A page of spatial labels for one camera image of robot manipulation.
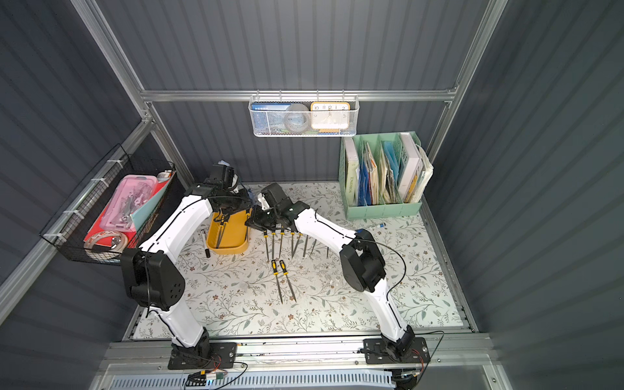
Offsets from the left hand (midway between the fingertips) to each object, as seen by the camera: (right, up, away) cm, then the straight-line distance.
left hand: (246, 201), depth 88 cm
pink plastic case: (-32, +3, -13) cm, 35 cm away
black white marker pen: (-18, -19, +8) cm, 28 cm away
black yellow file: (+10, -27, +3) cm, 29 cm away
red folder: (-28, -11, -19) cm, 35 cm away
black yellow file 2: (+15, -27, +3) cm, 31 cm away
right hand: (+3, -6, -4) cm, 8 cm away
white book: (+64, +15, +7) cm, 66 cm away
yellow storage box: (-9, -15, +13) cm, 22 cm away
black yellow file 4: (+16, -13, +14) cm, 25 cm away
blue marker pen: (+54, -10, +15) cm, 57 cm away
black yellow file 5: (+19, -14, +13) cm, 27 cm away
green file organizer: (+52, +11, +9) cm, 54 cm away
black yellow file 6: (+22, -18, +11) cm, 30 cm away
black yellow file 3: (+11, -13, +14) cm, 22 cm away
